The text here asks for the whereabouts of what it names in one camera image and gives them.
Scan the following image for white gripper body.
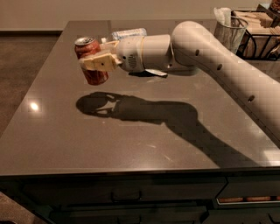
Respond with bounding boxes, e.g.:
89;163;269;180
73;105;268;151
116;36;144;73

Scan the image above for red coke can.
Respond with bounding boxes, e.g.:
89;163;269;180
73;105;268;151
74;37;109;86

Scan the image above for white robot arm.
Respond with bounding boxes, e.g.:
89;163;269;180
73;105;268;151
79;21;280;141

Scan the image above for clear plastic water bottle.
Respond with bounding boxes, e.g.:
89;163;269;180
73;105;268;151
101;28;147;44

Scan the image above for green chip bag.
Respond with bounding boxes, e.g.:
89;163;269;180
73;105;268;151
145;69;168;78

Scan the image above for white napkins in cup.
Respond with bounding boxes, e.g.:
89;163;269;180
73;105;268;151
213;7;231;26

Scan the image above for metal mesh cup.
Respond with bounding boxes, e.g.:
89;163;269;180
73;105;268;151
214;16;248;53

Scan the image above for dark upper left drawer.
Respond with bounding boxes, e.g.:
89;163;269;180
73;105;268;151
23;178;226;205

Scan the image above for dark drawer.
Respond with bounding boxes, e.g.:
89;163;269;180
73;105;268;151
23;178;226;205
50;206;207;224
218;175;280;198

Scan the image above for dark lower left drawer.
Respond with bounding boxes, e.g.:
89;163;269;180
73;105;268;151
50;206;207;224

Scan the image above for dark upper right drawer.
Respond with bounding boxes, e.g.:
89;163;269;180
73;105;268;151
218;175;280;198

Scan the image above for black wire snack rack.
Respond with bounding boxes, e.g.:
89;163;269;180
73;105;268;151
232;3;280;60

